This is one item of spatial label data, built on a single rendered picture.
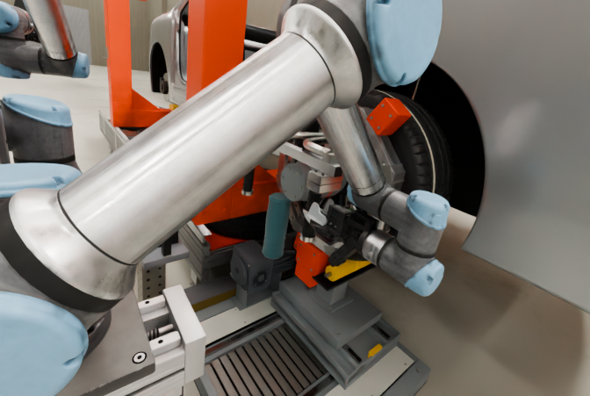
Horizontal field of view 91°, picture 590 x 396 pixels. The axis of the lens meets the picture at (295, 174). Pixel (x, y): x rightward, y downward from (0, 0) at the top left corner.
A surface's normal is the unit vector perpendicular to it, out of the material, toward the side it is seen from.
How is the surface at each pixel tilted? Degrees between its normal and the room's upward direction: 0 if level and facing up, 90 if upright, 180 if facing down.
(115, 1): 90
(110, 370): 0
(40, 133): 90
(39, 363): 95
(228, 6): 90
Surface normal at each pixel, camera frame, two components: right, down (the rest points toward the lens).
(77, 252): 0.80, -0.36
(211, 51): 0.63, 0.33
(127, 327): 0.15, -0.94
